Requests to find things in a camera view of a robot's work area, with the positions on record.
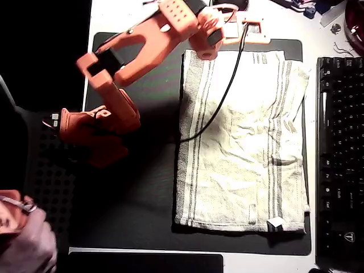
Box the white striped towel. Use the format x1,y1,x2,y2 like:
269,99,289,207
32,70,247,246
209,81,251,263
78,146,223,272
173,48,311,234

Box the person's hand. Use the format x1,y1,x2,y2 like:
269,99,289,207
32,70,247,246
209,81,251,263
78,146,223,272
0,196,59,273

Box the black computer mouse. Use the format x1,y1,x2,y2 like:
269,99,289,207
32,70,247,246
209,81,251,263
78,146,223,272
212,0,250,11

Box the white plastic scrap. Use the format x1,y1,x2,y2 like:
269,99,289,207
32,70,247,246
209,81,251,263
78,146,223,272
320,7,344,28

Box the dark red round bowl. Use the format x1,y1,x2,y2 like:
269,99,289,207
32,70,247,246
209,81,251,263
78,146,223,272
344,0,364,56

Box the black keyboard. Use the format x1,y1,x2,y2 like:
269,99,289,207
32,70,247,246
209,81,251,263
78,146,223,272
315,56,364,271

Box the black desk mat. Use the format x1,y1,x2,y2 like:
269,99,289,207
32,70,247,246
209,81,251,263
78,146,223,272
69,31,312,256

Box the perforated grey chair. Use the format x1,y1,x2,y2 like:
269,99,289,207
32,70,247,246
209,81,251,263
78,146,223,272
0,75,77,251

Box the orange camera mount plate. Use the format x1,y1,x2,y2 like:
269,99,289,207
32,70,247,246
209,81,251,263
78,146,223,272
223,16,271,46

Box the red white wire bundle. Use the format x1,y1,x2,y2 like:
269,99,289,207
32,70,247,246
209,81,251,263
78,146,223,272
270,0,316,12

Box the black camera cable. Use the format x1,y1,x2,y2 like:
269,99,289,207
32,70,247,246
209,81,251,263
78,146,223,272
179,22,251,142

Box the thin wire scraps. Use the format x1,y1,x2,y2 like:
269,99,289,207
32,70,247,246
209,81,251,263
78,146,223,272
333,41,355,57

